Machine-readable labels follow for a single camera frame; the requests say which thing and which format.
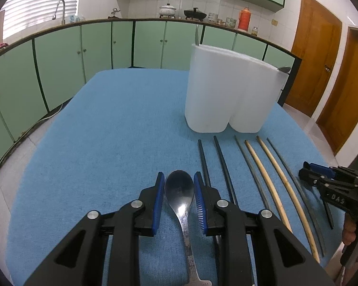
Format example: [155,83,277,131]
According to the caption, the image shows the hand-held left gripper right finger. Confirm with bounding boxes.
[193,171,336,286]

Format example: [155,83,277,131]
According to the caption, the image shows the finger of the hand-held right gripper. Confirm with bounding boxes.
[298,169,357,189]
[303,161,358,182]

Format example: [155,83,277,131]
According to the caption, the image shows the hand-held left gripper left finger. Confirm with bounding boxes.
[23,171,165,286]

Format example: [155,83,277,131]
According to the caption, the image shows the dark grey chopstick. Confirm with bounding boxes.
[266,137,327,257]

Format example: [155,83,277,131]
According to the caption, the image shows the bamboo chopstick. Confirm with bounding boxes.
[256,135,321,263]
[245,140,293,233]

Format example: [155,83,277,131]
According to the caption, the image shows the metal spoon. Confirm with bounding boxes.
[164,170,212,286]

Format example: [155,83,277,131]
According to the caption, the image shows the black chopstick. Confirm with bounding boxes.
[198,139,222,255]
[213,135,238,207]

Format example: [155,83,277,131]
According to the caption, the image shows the white plastic utensil holder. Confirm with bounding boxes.
[184,43,288,133]

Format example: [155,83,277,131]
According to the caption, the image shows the person's right hand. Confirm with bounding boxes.
[342,214,358,245]

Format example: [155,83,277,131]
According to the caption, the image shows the blue tablecloth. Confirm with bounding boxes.
[6,68,347,286]

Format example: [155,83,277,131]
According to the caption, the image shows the wooden door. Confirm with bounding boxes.
[283,0,342,117]
[316,27,358,155]

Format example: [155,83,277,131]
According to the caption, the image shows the red thermos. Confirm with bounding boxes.
[238,6,251,31]

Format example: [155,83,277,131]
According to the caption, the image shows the green base cabinets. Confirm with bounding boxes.
[0,18,303,179]

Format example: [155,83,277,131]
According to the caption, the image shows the black wok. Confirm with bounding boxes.
[183,7,206,21]

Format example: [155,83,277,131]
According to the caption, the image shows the white cooking pot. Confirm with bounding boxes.
[159,3,177,17]

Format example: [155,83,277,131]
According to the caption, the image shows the metal kitchen faucet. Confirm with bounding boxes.
[52,0,67,25]

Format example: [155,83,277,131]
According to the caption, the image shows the white window blinds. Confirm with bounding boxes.
[1,0,82,41]

